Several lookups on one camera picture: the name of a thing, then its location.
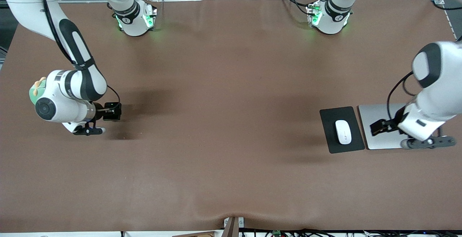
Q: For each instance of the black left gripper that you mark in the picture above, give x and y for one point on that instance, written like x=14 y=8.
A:
x=392 y=123

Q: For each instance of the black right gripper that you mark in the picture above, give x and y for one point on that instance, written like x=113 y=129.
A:
x=107 y=110

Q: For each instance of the black flip phone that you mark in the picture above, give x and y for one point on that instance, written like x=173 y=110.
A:
x=112 y=113

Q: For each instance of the white computer mouse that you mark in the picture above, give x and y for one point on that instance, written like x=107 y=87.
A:
x=343 y=132

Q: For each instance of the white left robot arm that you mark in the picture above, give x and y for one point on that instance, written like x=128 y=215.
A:
x=444 y=96

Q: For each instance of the black mouse pad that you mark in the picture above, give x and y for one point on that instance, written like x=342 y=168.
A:
x=326 y=136

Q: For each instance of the silver closed laptop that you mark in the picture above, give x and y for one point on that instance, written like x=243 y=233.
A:
x=375 y=114

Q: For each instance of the green dinosaur plush toy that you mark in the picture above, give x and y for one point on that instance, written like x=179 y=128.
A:
x=32 y=96

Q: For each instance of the brown table cover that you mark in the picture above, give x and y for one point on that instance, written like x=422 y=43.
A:
x=216 y=157

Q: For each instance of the small green circuit board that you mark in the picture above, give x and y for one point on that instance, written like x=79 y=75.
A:
x=276 y=233

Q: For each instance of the metal bracket with post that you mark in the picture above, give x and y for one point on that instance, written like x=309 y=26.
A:
x=231 y=229

